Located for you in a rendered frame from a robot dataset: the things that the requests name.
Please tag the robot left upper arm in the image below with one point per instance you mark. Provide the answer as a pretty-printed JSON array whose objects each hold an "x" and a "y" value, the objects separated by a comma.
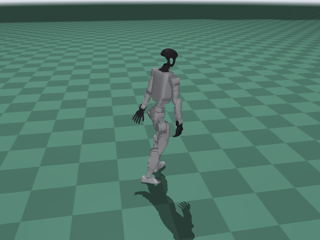
[{"x": 149, "y": 88}]

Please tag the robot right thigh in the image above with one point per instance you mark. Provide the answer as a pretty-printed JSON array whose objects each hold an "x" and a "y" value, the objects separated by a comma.
[{"x": 163, "y": 136}]

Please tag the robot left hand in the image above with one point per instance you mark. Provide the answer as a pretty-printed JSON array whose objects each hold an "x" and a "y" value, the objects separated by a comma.
[{"x": 139, "y": 114}]

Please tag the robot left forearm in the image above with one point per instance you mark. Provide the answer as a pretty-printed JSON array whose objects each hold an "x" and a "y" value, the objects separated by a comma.
[{"x": 146, "y": 99}]

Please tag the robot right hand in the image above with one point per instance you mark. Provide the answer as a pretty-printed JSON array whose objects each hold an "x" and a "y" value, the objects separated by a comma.
[{"x": 178, "y": 129}]

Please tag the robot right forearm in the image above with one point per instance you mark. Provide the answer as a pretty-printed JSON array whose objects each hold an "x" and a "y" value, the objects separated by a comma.
[{"x": 178, "y": 111}]

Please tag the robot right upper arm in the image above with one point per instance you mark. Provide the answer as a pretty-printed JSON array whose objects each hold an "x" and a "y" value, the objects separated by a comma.
[{"x": 174, "y": 81}]

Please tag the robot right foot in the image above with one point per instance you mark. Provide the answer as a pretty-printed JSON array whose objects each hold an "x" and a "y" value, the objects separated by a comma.
[{"x": 152, "y": 180}]

